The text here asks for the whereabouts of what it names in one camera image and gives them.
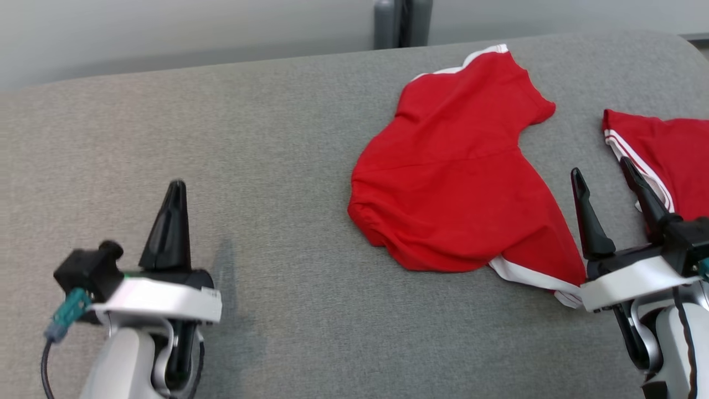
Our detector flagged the grey partition foot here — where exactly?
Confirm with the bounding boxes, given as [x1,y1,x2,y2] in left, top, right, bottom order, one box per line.
[410,0,434,47]

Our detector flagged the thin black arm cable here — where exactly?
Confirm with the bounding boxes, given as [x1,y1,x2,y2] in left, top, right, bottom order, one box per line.
[673,302,700,399]
[188,335,207,391]

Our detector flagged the left camera cable teal plug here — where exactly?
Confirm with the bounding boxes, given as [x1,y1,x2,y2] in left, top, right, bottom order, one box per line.
[40,287,92,399]

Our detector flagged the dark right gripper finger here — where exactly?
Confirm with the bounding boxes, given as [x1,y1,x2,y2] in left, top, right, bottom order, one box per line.
[619,157,682,244]
[571,168,616,261]

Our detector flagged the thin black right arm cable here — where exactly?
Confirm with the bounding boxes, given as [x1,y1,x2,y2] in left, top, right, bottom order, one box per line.
[673,302,700,399]

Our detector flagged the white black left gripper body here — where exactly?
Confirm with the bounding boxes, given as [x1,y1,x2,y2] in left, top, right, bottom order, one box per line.
[91,269,223,325]

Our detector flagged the red basketball jersey white trim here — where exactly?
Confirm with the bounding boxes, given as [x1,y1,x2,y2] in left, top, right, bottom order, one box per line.
[348,44,589,309]

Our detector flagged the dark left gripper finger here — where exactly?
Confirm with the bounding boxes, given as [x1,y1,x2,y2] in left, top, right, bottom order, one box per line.
[169,179,192,272]
[138,180,172,272]

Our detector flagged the grey post behind table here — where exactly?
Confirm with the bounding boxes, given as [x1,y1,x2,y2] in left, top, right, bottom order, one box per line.
[374,0,400,49]

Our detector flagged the red shorts white stripes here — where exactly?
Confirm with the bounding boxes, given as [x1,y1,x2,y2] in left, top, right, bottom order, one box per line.
[603,109,709,222]

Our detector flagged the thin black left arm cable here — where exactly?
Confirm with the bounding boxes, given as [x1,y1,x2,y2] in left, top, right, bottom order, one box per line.
[188,335,207,391]

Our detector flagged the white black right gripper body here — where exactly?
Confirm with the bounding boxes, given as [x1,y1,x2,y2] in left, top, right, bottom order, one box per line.
[580,244,704,314]

